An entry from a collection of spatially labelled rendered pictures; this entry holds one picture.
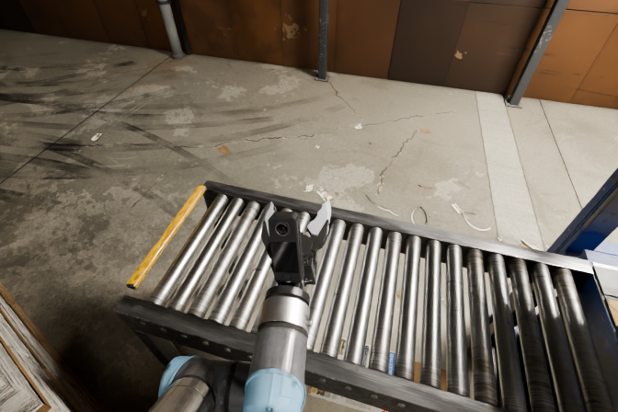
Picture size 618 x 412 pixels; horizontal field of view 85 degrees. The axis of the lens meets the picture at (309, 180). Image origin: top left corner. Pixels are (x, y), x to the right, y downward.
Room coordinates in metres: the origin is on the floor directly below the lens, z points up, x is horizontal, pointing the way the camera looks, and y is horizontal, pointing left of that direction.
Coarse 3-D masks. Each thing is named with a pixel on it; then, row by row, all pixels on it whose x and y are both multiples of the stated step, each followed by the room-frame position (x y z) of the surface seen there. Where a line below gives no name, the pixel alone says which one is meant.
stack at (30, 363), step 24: (0, 288) 0.87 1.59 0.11; (0, 312) 0.60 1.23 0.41; (24, 312) 0.79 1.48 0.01; (24, 336) 0.54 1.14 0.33; (0, 360) 0.31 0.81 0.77; (24, 360) 0.38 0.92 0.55; (48, 360) 0.47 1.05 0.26; (0, 384) 0.24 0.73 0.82; (24, 384) 0.27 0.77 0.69; (48, 384) 0.32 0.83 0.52; (0, 408) 0.20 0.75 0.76; (24, 408) 0.22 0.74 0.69; (72, 408) 0.27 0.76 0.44; (96, 408) 0.34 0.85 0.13
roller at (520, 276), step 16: (512, 272) 0.56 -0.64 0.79; (512, 288) 0.51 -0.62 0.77; (528, 288) 0.50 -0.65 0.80; (528, 304) 0.45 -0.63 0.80; (528, 320) 0.40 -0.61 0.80; (528, 336) 0.36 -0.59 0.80; (528, 352) 0.32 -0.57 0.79; (528, 368) 0.29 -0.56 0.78; (544, 368) 0.28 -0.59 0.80; (528, 384) 0.25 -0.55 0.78; (544, 384) 0.24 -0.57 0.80; (544, 400) 0.21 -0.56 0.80
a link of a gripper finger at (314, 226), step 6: (324, 204) 0.43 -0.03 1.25; (324, 210) 0.41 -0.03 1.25; (330, 210) 0.42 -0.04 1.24; (318, 216) 0.40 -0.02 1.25; (324, 216) 0.40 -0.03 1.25; (330, 216) 0.41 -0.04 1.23; (312, 222) 0.39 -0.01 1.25; (318, 222) 0.39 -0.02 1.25; (324, 222) 0.38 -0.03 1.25; (312, 228) 0.37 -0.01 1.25; (318, 228) 0.37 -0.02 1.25; (312, 234) 0.36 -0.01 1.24
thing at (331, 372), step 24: (120, 312) 0.42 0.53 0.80; (144, 312) 0.42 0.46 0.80; (168, 312) 0.42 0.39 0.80; (168, 336) 0.39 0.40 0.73; (192, 336) 0.36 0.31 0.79; (216, 336) 0.36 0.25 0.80; (240, 336) 0.36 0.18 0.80; (240, 360) 0.33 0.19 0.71; (312, 360) 0.30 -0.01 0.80; (336, 360) 0.30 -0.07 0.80; (312, 384) 0.27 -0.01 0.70; (336, 384) 0.25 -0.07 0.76; (360, 384) 0.24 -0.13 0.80; (384, 384) 0.24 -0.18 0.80; (408, 384) 0.24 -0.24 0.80; (384, 408) 0.22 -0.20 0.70; (408, 408) 0.20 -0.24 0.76; (432, 408) 0.19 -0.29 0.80; (456, 408) 0.19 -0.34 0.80; (480, 408) 0.19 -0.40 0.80; (504, 408) 0.19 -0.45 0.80
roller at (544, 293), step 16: (544, 272) 0.55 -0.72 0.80; (544, 288) 0.50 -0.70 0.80; (544, 304) 0.45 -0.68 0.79; (544, 320) 0.41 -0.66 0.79; (560, 320) 0.40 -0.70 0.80; (544, 336) 0.37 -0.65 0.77; (560, 336) 0.36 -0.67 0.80; (560, 352) 0.32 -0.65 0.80; (560, 368) 0.28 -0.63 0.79; (560, 384) 0.25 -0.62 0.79; (576, 384) 0.24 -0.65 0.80; (560, 400) 0.22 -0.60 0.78; (576, 400) 0.21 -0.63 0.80
